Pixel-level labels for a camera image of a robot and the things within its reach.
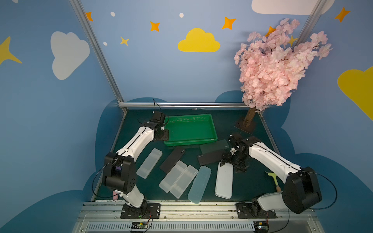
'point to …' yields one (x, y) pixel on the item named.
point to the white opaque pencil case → (224, 184)
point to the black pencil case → (175, 156)
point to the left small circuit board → (139, 226)
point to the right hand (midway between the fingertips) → (228, 165)
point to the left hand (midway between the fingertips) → (163, 134)
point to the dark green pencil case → (213, 146)
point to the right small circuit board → (261, 226)
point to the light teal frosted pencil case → (199, 184)
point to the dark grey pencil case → (211, 158)
